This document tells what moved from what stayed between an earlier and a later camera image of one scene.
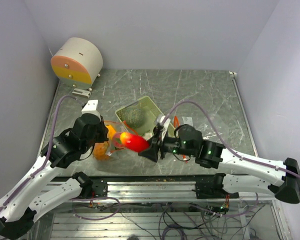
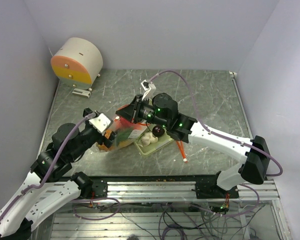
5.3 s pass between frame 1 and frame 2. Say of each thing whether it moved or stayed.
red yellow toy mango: moved
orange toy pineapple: moved
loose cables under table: stayed
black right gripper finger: moved
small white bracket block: stayed
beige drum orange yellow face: stayed
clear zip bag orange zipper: moved
